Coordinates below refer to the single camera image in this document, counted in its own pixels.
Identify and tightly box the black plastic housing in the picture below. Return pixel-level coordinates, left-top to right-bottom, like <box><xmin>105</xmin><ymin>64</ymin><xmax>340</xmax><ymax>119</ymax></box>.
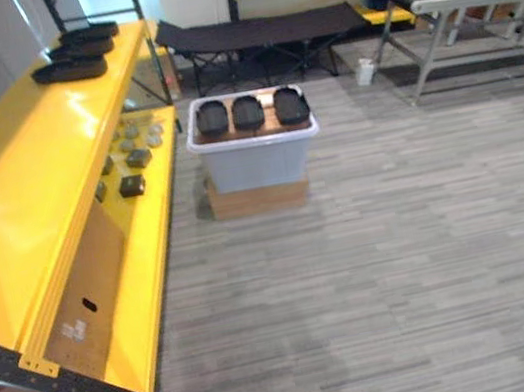
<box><xmin>45</xmin><ymin>34</ymin><xmax>118</xmax><ymax>68</ymax></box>
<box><xmin>29</xmin><ymin>50</ymin><xmax>112</xmax><ymax>91</ymax></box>
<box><xmin>57</xmin><ymin>18</ymin><xmax>121</xmax><ymax>48</ymax></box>
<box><xmin>191</xmin><ymin>98</ymin><xmax>233</xmax><ymax>142</ymax></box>
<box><xmin>269</xmin><ymin>82</ymin><xmax>314</xmax><ymax>130</ymax></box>
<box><xmin>228</xmin><ymin>92</ymin><xmax>268</xmax><ymax>136</ymax></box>

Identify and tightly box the yellow shelf board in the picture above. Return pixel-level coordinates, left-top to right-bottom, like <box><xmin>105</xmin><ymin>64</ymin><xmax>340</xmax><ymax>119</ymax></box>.
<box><xmin>59</xmin><ymin>102</ymin><xmax>226</xmax><ymax>392</ymax></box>
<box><xmin>0</xmin><ymin>16</ymin><xmax>203</xmax><ymax>376</ymax></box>

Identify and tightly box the low brown cardboard box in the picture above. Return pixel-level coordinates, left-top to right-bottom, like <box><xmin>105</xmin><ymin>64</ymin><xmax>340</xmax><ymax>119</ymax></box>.
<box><xmin>203</xmin><ymin>161</ymin><xmax>316</xmax><ymax>224</ymax></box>

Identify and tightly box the grey plastic storage bin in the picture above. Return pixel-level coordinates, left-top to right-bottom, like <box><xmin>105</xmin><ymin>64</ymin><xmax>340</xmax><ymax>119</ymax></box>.
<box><xmin>177</xmin><ymin>77</ymin><xmax>330</xmax><ymax>202</ymax></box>

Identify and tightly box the brown cardboard sheet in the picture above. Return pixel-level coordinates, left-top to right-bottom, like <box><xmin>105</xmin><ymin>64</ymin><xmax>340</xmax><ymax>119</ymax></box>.
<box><xmin>185</xmin><ymin>80</ymin><xmax>313</xmax><ymax>149</ymax></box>

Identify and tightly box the small black box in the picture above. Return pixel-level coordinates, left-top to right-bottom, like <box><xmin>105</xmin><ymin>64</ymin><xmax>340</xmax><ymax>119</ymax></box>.
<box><xmin>92</xmin><ymin>179</ymin><xmax>111</xmax><ymax>205</ymax></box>
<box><xmin>97</xmin><ymin>153</ymin><xmax>118</xmax><ymax>178</ymax></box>
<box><xmin>122</xmin><ymin>145</ymin><xmax>155</xmax><ymax>172</ymax></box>
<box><xmin>115</xmin><ymin>171</ymin><xmax>149</xmax><ymax>201</ymax></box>

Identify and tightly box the white plastic jug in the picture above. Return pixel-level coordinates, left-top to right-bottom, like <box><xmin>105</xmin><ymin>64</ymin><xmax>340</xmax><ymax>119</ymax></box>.
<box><xmin>353</xmin><ymin>54</ymin><xmax>380</xmax><ymax>89</ymax></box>

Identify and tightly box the black folding cot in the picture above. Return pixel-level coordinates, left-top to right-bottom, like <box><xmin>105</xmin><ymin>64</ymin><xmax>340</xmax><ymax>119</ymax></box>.
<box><xmin>150</xmin><ymin>0</ymin><xmax>379</xmax><ymax>108</ymax></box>

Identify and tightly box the black steel rack frame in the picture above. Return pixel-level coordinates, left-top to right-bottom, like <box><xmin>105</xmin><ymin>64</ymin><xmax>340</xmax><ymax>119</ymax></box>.
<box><xmin>0</xmin><ymin>0</ymin><xmax>226</xmax><ymax>392</ymax></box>

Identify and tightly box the cardboard box with handle hole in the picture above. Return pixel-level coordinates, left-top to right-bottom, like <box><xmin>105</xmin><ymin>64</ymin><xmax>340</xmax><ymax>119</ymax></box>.
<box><xmin>20</xmin><ymin>197</ymin><xmax>150</xmax><ymax>392</ymax></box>

